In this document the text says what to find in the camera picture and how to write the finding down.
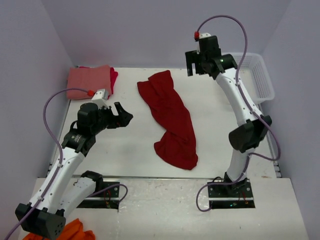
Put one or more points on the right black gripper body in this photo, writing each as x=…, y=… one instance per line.
x=202, y=60

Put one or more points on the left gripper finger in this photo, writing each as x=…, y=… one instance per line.
x=120, y=110
x=125, y=119

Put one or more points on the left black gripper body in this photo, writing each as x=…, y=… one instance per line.
x=107, y=119

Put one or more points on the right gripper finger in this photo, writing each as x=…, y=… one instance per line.
x=192, y=58
x=189, y=71

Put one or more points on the dark red t shirt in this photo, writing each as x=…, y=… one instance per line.
x=177, y=146

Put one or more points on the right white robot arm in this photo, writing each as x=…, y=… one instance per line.
x=252, y=125

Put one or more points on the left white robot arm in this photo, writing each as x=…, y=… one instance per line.
x=47, y=211

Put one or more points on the folded red t shirt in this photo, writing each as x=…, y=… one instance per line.
x=113, y=77

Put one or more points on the folded pink t shirt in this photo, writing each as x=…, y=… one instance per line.
x=90, y=78

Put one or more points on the white plastic basket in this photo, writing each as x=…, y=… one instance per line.
x=255, y=77

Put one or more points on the orange t shirt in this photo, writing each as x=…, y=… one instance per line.
x=75, y=231

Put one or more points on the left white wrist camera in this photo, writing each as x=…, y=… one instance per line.
x=99, y=97

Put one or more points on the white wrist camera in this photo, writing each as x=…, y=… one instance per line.
x=198, y=36
x=99, y=97

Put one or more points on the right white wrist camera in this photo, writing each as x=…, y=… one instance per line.
x=198, y=36

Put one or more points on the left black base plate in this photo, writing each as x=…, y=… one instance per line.
x=109, y=199

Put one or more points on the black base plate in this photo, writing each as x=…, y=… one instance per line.
x=238, y=196
x=109, y=199

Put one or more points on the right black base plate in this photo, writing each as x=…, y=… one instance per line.
x=238, y=196

